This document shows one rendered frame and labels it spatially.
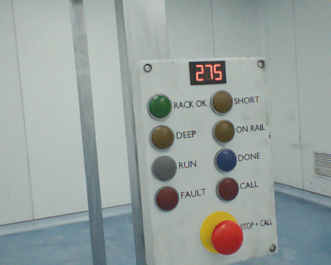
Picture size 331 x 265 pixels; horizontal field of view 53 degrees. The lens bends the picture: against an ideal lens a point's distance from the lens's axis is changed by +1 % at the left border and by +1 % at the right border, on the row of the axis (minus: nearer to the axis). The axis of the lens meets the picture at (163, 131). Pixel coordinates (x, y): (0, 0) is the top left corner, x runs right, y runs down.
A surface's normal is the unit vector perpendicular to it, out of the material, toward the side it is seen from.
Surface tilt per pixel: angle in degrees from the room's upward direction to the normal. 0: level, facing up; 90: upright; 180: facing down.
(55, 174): 90
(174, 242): 90
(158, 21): 90
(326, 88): 90
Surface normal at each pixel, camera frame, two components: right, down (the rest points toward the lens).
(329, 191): -0.95, 0.09
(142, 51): 0.30, 0.03
